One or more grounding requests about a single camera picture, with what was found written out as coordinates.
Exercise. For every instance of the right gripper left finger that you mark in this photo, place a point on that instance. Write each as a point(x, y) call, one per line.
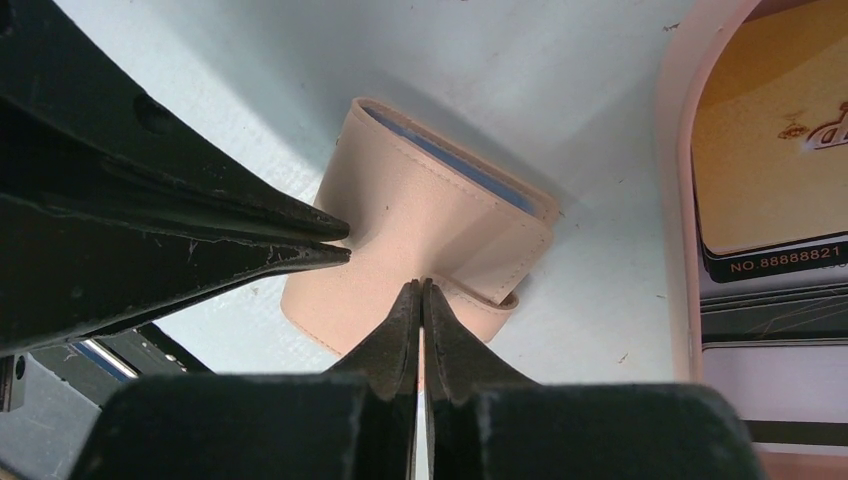
point(356, 420)

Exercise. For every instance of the pink oval card tray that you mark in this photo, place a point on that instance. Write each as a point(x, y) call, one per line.
point(689, 59)

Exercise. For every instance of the black card in tray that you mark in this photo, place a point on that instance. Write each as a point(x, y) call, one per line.
point(803, 255)

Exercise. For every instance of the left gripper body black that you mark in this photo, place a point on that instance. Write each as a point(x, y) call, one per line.
point(94, 366)

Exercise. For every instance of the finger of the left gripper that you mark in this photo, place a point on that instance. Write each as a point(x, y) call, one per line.
point(65, 278)
point(78, 134)

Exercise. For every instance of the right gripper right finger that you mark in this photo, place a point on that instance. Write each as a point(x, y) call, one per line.
point(489, 421)

